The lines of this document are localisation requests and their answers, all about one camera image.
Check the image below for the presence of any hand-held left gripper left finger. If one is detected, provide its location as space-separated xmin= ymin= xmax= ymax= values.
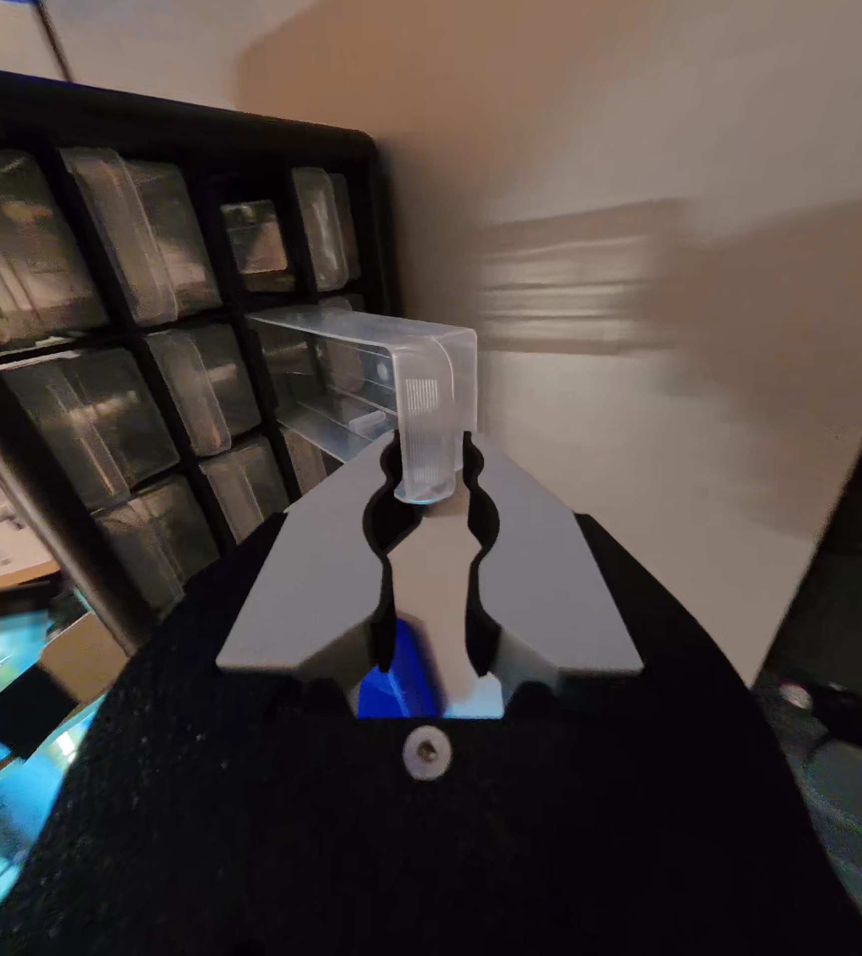
xmin=215 ymin=438 xmax=421 ymax=684

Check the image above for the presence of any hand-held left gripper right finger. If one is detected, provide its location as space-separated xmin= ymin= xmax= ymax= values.
xmin=463 ymin=433 xmax=646 ymax=687

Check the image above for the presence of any blue plastic bin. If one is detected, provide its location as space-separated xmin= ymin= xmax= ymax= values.
xmin=356 ymin=616 xmax=444 ymax=719

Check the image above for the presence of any clear plastic drawer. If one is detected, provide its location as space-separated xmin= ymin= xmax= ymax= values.
xmin=246 ymin=295 xmax=479 ymax=503

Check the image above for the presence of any black drawer cabinet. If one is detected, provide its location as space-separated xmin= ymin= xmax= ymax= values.
xmin=0 ymin=63 xmax=407 ymax=657

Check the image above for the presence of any pale desk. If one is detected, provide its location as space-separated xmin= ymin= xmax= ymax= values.
xmin=389 ymin=347 xmax=861 ymax=718

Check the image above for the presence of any brown cardboard box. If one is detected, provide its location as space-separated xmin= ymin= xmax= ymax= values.
xmin=35 ymin=611 xmax=133 ymax=707

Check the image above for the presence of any set of small cabinet drawers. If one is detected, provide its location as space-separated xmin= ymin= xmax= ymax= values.
xmin=0 ymin=145 xmax=366 ymax=606

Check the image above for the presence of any light wooden board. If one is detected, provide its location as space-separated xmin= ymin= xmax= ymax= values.
xmin=0 ymin=559 xmax=62 ymax=597

